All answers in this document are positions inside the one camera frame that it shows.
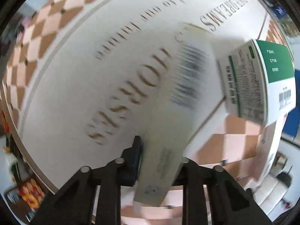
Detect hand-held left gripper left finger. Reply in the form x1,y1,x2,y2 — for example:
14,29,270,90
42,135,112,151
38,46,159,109
30,135,143,225

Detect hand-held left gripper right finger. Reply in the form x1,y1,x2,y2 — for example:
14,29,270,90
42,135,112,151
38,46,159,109
172,157,273,225

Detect long white box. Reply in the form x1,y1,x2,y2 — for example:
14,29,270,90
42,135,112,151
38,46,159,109
133,22,222,208

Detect checkered tablecloth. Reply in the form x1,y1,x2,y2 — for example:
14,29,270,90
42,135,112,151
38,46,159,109
2,0,291,221

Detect white cushioned chair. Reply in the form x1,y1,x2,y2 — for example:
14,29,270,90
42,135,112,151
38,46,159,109
252,176,296,218

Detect orange printed packets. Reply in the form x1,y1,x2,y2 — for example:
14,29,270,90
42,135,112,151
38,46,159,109
7,177,46,212

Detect green and white medicine box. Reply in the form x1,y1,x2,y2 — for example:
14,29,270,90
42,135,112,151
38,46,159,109
218,39,296,126

